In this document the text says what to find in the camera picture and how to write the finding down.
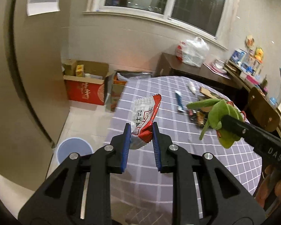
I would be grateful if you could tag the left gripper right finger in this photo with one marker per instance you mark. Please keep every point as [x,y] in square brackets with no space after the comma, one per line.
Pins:
[204,191]

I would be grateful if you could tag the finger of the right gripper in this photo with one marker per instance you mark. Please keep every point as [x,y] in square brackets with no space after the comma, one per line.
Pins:
[233,130]

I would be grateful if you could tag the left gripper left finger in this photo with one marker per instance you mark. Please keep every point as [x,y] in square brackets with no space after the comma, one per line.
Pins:
[78,191]

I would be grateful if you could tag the green plush toy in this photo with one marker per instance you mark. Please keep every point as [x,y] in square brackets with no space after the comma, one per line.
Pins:
[219,109]

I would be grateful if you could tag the red white snack wrapper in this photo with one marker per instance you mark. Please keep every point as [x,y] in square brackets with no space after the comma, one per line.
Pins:
[143,114]

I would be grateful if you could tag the person's right hand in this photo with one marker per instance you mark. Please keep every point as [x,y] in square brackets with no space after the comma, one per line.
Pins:
[270,183]

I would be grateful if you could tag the wooden chair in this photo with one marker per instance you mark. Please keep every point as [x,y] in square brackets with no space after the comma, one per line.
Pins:
[260,112]

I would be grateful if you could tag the brown flat box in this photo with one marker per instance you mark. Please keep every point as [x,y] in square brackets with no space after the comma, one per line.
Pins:
[209,94]

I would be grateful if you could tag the blue plastic bucket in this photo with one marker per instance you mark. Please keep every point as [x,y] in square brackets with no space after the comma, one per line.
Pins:
[71,145]

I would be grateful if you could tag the blue white tube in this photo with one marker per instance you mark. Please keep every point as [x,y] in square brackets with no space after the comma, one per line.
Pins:
[179,101]

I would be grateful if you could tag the small white bottle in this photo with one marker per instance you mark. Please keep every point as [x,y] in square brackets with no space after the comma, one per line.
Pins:
[192,87]

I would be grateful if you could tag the stacked white bowls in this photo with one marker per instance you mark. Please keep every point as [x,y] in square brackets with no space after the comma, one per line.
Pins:
[218,66]

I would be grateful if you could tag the yellow duck toy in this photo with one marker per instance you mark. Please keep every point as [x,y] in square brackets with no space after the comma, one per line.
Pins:
[259,53]

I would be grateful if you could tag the grey checked tablecloth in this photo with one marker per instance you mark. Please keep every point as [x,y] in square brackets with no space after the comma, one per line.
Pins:
[141,185]

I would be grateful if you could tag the white plastic bag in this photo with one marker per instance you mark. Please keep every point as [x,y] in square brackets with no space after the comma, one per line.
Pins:
[192,52]

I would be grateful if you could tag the dark wooden cabinet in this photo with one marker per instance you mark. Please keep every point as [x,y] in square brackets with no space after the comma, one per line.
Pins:
[169,65]

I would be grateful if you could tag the beige refrigerator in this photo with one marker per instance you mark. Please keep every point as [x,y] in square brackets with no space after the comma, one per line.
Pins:
[33,99]

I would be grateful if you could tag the red cardboard box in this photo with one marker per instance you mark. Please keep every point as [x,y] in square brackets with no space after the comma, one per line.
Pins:
[93,87]

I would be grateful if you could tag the orange printed cardboard box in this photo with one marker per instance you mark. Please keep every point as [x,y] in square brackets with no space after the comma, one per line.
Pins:
[120,79]

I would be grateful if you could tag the white framed window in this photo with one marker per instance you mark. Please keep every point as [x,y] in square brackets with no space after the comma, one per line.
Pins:
[209,19]

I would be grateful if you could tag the yellow small box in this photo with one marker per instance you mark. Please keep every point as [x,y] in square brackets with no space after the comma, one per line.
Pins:
[79,71]

